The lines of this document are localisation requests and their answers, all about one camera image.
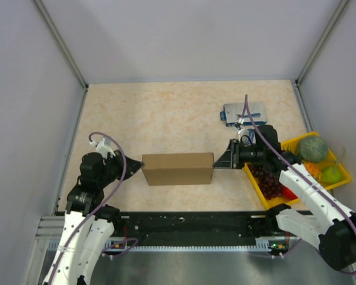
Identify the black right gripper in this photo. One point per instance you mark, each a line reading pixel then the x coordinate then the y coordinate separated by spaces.
pixel 231 158

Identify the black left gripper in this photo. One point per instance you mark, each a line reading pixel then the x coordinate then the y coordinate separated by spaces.
pixel 132 167

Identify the brown cardboard box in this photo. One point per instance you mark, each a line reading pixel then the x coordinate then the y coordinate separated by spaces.
pixel 178 169

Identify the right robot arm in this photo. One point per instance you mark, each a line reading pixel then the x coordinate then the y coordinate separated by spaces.
pixel 332 228

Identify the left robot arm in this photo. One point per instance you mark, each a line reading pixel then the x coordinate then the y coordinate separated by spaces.
pixel 88 222

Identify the razor blister pack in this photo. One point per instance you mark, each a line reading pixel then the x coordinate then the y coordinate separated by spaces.
pixel 232 111

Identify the dark red grape bunch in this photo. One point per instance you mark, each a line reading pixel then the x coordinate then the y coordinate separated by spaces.
pixel 266 181

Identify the yellow plastic tray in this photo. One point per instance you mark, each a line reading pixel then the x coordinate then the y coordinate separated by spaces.
pixel 291 144

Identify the red apple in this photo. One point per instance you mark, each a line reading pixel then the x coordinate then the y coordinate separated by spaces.
pixel 286 192

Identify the orange fruit in tray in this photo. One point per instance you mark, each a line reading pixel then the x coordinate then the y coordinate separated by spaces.
pixel 313 170

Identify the green melon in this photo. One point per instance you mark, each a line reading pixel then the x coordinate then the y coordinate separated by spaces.
pixel 312 149

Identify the light green fruit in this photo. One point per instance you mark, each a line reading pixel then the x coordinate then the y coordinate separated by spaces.
pixel 331 175

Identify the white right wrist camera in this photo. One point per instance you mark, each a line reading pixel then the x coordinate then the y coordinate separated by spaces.
pixel 240 128

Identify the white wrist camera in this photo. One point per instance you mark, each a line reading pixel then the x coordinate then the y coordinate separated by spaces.
pixel 103 147
pixel 240 128

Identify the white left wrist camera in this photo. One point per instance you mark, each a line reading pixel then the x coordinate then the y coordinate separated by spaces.
pixel 103 147

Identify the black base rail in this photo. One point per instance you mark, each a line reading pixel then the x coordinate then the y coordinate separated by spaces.
pixel 198 228

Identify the aluminium frame post right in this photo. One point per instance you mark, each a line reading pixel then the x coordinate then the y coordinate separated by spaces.
pixel 322 41

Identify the aluminium frame post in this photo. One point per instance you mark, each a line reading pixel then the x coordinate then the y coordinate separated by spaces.
pixel 322 41
pixel 60 43

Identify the aluminium frame post left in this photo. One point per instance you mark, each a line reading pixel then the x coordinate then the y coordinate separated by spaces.
pixel 60 43

